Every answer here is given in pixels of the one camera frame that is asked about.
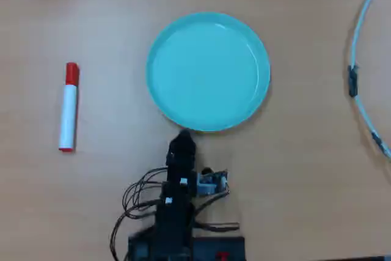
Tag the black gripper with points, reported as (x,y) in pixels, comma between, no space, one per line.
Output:
(181,166)

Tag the white marker pen red cap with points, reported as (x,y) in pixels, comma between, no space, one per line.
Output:
(68,114)

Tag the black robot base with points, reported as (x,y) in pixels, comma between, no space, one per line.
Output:
(220,247)

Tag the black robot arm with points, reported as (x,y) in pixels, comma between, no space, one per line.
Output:
(174,218)

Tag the teal round shallow bowl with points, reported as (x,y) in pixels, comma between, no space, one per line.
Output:
(207,71)

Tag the long black tape wrap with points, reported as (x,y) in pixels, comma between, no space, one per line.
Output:
(353,80)

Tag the short black tape wrap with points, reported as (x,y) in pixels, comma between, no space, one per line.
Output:
(378,142)

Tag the small camera circuit board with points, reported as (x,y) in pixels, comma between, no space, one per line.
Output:
(210,183)

